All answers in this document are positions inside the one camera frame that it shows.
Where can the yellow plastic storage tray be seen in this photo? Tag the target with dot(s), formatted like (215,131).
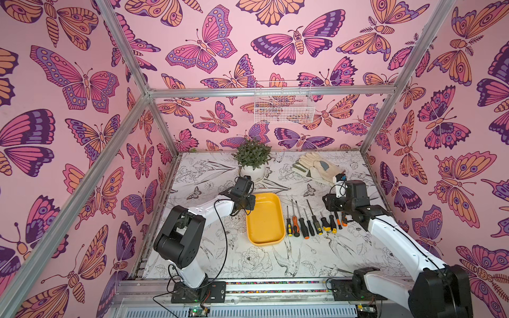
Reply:
(265,223)

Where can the white green work glove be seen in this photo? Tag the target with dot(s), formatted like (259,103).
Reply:
(302,169)

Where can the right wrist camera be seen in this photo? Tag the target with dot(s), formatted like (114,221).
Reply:
(340,185)

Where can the white plant pot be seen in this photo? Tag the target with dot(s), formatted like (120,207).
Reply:
(256,174)

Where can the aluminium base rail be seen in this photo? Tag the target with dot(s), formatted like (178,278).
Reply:
(299,297)

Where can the orange collar black screwdriver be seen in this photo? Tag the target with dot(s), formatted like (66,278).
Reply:
(338,221)

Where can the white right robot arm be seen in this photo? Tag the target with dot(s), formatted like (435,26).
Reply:
(433,289)

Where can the orange handled screwdriver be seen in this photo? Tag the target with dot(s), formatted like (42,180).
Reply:
(303,228)

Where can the aluminium frame bars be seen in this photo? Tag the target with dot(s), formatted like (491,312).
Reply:
(75,84)

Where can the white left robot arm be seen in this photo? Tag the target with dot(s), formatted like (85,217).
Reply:
(179,238)

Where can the beige work glove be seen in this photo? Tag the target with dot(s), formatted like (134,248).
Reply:
(308,158)

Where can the white wire basket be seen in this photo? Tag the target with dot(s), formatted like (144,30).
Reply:
(283,105)

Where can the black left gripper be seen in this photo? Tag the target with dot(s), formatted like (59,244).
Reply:
(251,207)

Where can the large black yellow screwdriver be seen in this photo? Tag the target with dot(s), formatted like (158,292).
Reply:
(315,221)

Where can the green potted plant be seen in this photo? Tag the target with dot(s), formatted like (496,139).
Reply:
(253,153)

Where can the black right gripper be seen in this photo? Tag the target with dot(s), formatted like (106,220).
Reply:
(332,203)

